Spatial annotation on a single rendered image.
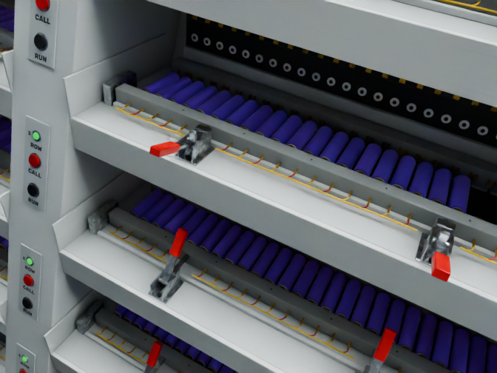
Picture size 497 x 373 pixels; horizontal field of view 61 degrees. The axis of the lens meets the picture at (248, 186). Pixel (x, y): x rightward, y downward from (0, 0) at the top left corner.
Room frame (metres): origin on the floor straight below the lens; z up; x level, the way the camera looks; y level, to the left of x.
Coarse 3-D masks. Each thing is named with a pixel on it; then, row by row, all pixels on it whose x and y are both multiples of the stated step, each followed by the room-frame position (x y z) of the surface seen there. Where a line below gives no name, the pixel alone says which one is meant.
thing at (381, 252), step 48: (144, 48) 0.59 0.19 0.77; (192, 48) 0.62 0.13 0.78; (96, 96) 0.51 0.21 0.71; (336, 96) 0.55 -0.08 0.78; (96, 144) 0.47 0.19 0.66; (144, 144) 0.45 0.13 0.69; (480, 144) 0.50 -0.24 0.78; (192, 192) 0.43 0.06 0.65; (240, 192) 0.40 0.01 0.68; (288, 192) 0.41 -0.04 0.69; (288, 240) 0.39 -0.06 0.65; (336, 240) 0.37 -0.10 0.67; (384, 240) 0.37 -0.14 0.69; (384, 288) 0.36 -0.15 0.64; (432, 288) 0.34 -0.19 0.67; (480, 288) 0.33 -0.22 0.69
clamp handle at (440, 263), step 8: (440, 232) 0.35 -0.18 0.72; (440, 240) 0.35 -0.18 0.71; (440, 248) 0.34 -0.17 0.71; (440, 256) 0.31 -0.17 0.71; (448, 256) 0.32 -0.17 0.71; (432, 264) 0.30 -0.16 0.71; (440, 264) 0.30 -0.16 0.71; (448, 264) 0.30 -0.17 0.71; (432, 272) 0.29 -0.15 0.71; (440, 272) 0.29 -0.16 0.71; (448, 272) 0.29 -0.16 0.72
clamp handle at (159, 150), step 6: (192, 132) 0.43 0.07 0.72; (192, 138) 0.44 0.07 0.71; (156, 144) 0.38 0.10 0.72; (162, 144) 0.39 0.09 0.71; (168, 144) 0.39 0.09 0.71; (174, 144) 0.40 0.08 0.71; (180, 144) 0.41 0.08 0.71; (186, 144) 0.42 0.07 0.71; (192, 144) 0.43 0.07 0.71; (150, 150) 0.37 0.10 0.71; (156, 150) 0.37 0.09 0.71; (162, 150) 0.37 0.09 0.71; (168, 150) 0.38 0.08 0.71; (174, 150) 0.39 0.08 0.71; (156, 156) 0.37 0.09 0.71; (162, 156) 0.37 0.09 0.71
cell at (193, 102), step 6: (204, 90) 0.55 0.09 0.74; (210, 90) 0.56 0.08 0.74; (216, 90) 0.56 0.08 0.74; (192, 96) 0.53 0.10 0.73; (198, 96) 0.53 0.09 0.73; (204, 96) 0.54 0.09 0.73; (210, 96) 0.55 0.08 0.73; (186, 102) 0.51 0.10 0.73; (192, 102) 0.52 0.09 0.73; (198, 102) 0.53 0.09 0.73; (204, 102) 0.54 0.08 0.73; (192, 108) 0.51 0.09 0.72
